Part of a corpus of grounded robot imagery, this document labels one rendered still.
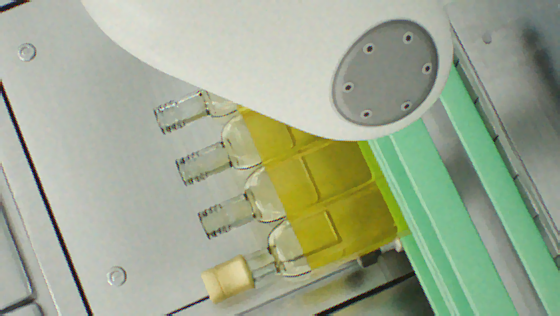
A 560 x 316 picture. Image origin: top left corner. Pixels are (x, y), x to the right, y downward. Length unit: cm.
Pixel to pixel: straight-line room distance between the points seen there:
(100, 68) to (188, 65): 76
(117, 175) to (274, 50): 73
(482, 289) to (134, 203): 44
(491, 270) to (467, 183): 8
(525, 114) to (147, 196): 45
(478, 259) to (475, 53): 18
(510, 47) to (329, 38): 47
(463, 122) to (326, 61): 45
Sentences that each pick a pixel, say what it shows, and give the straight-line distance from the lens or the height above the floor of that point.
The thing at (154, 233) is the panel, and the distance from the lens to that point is 117.
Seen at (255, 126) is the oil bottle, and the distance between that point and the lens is 103.
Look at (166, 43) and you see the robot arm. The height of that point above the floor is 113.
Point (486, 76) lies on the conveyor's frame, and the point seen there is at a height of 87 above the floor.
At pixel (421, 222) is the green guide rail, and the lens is 98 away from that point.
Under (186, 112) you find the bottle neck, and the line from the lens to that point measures 106.
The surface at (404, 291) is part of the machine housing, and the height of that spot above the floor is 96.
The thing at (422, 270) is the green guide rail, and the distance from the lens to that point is 107.
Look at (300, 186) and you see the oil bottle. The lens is 102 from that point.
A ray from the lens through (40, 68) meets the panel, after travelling 125.
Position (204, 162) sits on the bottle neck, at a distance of 104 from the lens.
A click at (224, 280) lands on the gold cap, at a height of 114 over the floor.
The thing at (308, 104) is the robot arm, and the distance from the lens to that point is 51.
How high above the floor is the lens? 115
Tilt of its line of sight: 6 degrees down
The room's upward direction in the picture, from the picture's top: 113 degrees counter-clockwise
